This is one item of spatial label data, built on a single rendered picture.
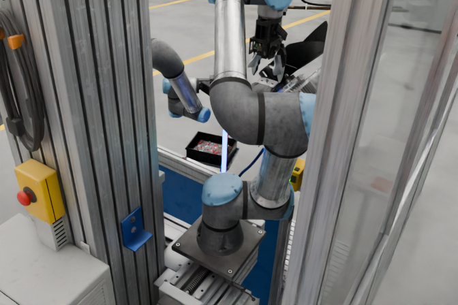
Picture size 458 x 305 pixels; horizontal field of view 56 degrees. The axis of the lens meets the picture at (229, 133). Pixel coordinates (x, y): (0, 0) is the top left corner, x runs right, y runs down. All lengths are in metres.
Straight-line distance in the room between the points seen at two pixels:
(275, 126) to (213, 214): 0.46
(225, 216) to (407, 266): 1.86
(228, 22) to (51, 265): 0.72
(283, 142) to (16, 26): 0.56
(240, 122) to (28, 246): 0.63
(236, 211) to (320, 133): 0.86
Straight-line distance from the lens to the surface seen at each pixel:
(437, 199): 3.57
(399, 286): 2.85
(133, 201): 1.16
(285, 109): 0.90
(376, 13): 0.37
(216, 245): 1.34
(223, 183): 1.26
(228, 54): 0.99
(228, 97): 0.91
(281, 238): 1.95
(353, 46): 0.38
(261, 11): 1.29
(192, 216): 2.24
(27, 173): 1.05
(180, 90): 1.79
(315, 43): 1.88
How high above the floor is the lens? 2.06
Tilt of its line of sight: 32 degrees down
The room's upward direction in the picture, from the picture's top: 3 degrees clockwise
